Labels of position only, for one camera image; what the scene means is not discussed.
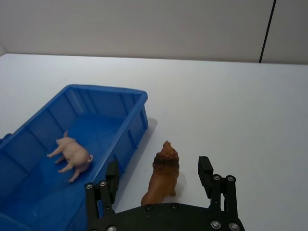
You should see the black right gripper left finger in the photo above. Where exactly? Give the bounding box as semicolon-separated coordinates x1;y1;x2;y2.
84;157;120;219

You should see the blue plastic bin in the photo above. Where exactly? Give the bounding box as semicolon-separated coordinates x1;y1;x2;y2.
0;84;149;231

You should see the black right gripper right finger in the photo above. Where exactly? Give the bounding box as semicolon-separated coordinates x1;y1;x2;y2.
197;155;238;213

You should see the thin black cable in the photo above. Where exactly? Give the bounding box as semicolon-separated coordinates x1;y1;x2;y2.
259;0;278;64

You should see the brown toy lion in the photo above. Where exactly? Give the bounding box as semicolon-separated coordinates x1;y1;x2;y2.
141;141;180;206

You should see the pink toy pig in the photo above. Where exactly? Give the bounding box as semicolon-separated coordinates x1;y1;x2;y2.
47;130;94;183

